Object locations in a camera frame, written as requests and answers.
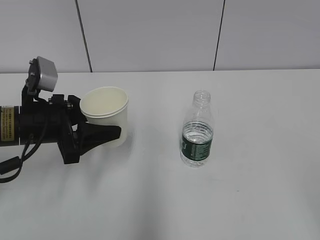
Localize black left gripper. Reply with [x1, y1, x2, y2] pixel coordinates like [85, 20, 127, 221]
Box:
[19, 94, 122, 165]

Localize white paper cup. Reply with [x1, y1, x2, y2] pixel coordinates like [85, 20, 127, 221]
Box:
[79, 86, 129, 148]

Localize clear water bottle green label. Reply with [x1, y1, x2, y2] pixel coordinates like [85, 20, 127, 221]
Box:
[180, 90, 215, 168]

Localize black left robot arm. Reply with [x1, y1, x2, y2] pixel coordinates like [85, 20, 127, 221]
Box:
[0, 94, 122, 165]

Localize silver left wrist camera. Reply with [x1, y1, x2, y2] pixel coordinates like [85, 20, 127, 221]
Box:
[25, 56, 58, 95]

